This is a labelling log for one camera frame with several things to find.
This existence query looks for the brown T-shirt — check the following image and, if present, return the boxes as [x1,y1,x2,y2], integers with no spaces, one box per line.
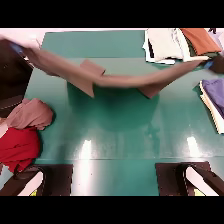
[22,46,214,100]

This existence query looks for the mauve garment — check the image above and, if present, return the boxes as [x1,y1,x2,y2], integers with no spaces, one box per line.
[5,97,55,131]

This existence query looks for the white garment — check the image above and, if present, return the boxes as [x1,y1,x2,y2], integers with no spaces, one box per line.
[142,28,210,66]

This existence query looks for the red garment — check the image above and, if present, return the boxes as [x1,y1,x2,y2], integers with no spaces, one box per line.
[0,126,42,175]

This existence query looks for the purple garment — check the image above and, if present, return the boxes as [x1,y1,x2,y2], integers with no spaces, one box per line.
[201,78,224,118]

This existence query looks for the orange garment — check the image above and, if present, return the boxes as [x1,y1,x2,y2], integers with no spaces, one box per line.
[179,28,223,57]

